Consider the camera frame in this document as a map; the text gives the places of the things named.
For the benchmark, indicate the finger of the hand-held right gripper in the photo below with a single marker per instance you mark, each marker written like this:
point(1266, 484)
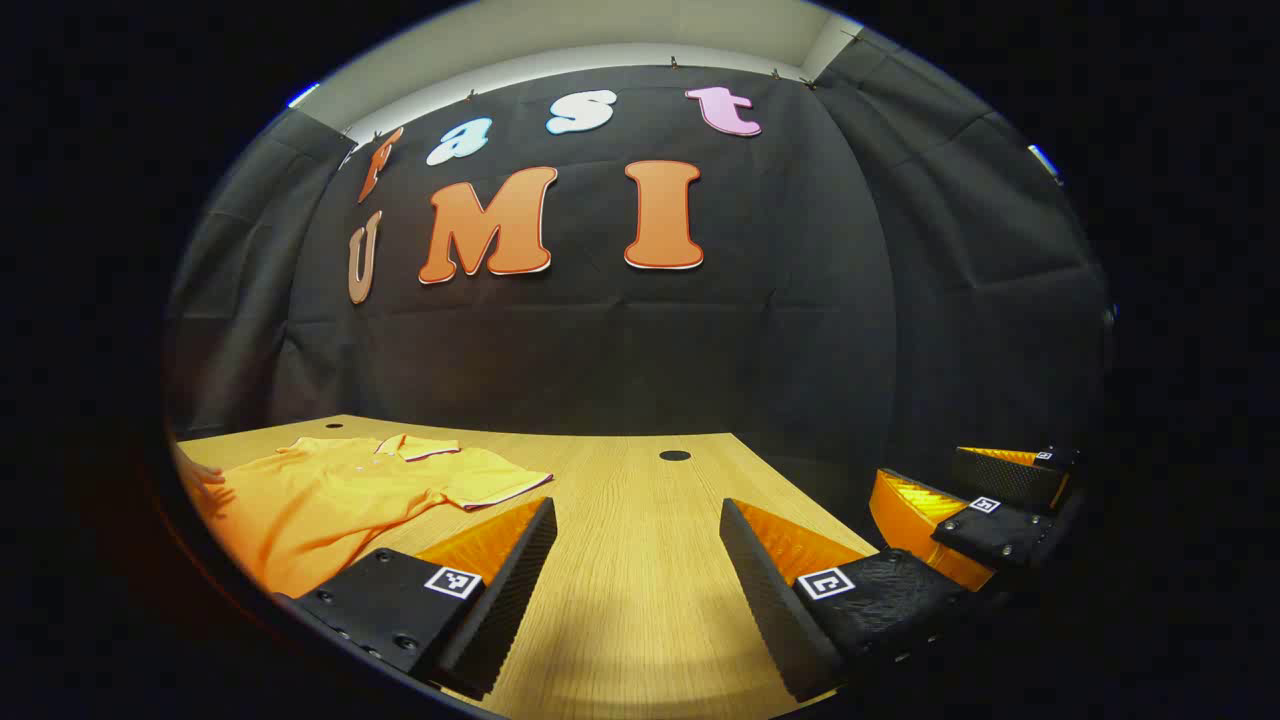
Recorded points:
point(990, 535)
point(1010, 478)

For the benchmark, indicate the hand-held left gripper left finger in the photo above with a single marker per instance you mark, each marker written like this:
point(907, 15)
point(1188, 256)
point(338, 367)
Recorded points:
point(510, 600)

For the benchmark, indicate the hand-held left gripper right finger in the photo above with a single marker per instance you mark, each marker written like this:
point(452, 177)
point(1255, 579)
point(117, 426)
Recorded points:
point(770, 610)

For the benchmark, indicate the orange T-shirt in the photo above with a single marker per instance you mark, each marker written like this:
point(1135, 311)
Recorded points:
point(330, 500)

